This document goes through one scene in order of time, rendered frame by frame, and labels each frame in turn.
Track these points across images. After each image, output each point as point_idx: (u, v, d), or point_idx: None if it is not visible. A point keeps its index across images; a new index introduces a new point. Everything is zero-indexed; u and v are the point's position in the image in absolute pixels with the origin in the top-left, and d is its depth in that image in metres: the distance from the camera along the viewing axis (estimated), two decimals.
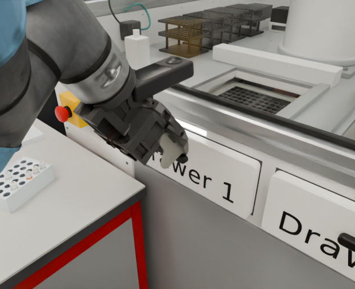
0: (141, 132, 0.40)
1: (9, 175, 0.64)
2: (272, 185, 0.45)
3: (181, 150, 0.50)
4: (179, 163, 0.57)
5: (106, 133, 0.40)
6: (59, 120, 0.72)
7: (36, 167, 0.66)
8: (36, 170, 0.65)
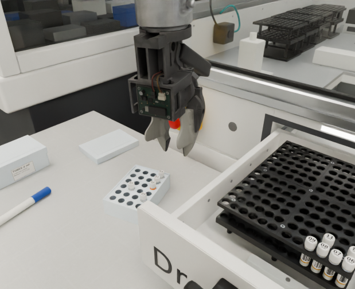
0: (183, 83, 0.42)
1: (133, 186, 0.61)
2: None
3: (191, 139, 0.50)
4: None
5: (151, 73, 0.41)
6: (170, 127, 0.69)
7: (157, 177, 0.63)
8: (159, 180, 0.62)
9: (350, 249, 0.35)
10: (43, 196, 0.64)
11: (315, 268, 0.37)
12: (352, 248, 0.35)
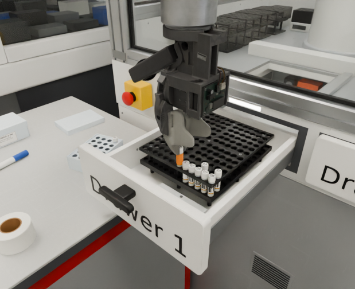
0: None
1: None
2: (317, 145, 0.59)
3: (192, 129, 0.53)
4: None
5: (214, 69, 0.42)
6: (125, 104, 0.87)
7: (182, 164, 0.55)
8: (188, 163, 0.55)
9: (214, 170, 0.52)
10: (22, 157, 0.81)
11: (195, 185, 0.54)
12: (217, 169, 0.52)
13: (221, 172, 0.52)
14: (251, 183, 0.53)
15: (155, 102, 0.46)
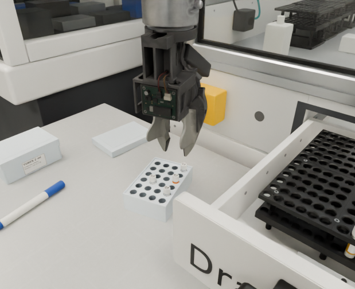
0: (188, 83, 0.42)
1: (155, 179, 0.56)
2: None
3: (192, 139, 0.50)
4: None
5: (158, 73, 0.41)
6: None
7: (352, 230, 0.33)
8: None
9: None
10: (57, 191, 0.59)
11: None
12: None
13: None
14: None
15: None
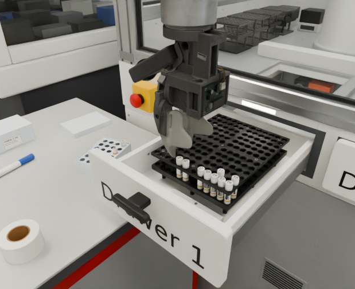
0: None
1: (188, 161, 0.55)
2: (335, 150, 0.57)
3: (194, 127, 0.54)
4: None
5: (214, 69, 0.42)
6: (133, 106, 0.85)
7: (197, 170, 0.52)
8: (203, 170, 0.53)
9: (231, 176, 0.50)
10: (28, 161, 0.79)
11: (211, 192, 0.52)
12: (233, 176, 0.50)
13: (238, 178, 0.50)
14: (269, 190, 0.51)
15: (154, 101, 0.46)
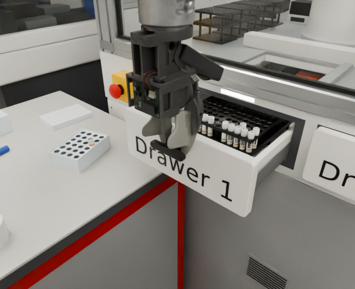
0: (176, 84, 0.42)
1: (213, 118, 0.62)
2: (315, 139, 0.54)
3: (187, 141, 0.50)
4: (176, 161, 0.56)
5: (145, 70, 0.41)
6: (112, 97, 0.82)
7: (222, 124, 0.60)
8: (227, 124, 0.60)
9: (253, 128, 0.57)
10: (2, 153, 0.77)
11: (234, 143, 0.59)
12: (254, 127, 0.57)
13: (259, 129, 0.57)
14: (285, 140, 0.58)
15: None
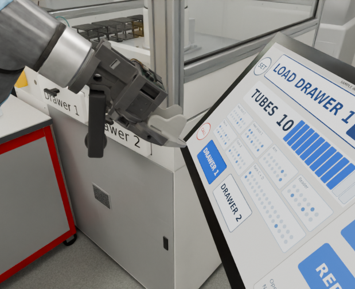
0: None
1: None
2: (85, 102, 1.01)
3: None
4: (59, 100, 1.14)
5: (129, 63, 0.45)
6: None
7: None
8: None
9: None
10: None
11: None
12: None
13: None
14: None
15: (134, 133, 0.46)
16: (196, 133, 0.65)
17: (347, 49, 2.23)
